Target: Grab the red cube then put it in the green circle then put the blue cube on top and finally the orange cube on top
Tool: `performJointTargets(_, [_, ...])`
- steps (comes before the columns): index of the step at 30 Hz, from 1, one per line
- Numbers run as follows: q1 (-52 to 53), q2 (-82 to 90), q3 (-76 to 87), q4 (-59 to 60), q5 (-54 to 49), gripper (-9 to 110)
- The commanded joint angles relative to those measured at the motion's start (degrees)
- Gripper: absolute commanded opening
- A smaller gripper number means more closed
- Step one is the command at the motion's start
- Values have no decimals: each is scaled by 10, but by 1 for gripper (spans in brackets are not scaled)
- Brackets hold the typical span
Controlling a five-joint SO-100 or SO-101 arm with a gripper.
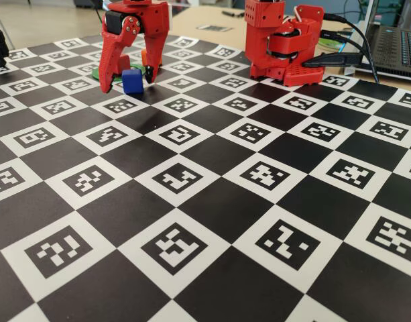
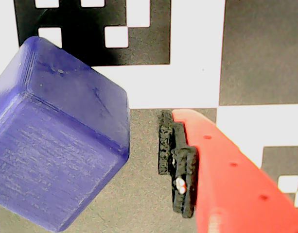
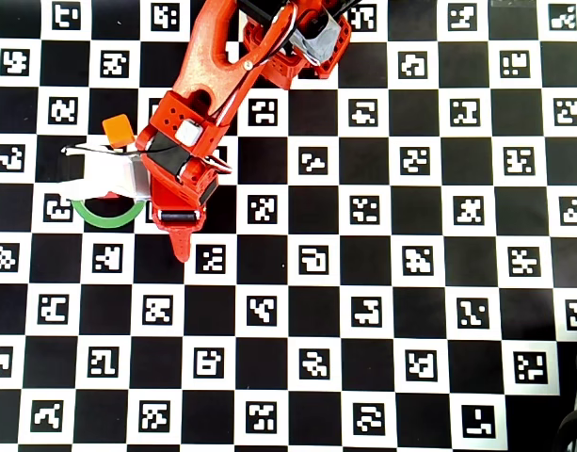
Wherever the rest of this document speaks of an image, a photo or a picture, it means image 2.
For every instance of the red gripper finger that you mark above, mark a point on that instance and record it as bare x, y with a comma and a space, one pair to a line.
224, 182

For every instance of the blue cube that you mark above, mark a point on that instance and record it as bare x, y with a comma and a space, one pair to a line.
54, 133

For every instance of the black white marker checkerboard mat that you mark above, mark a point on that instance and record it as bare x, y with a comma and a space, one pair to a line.
192, 85

